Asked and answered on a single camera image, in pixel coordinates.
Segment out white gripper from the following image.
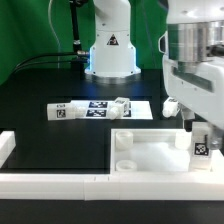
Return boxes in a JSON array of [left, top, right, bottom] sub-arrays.
[[163, 55, 224, 150]]

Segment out black cables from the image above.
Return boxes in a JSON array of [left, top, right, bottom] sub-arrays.
[[13, 49, 91, 76]]

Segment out white square tabletop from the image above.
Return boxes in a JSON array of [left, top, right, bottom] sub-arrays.
[[111, 129, 224, 172]]

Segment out white tag sheet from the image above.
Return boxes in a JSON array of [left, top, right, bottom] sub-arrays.
[[71, 100, 153, 120]]

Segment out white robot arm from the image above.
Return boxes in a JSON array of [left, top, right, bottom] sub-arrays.
[[73, 0, 224, 150]]

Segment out white L-shaped fence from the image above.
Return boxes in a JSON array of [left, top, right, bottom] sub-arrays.
[[0, 130, 224, 202]]

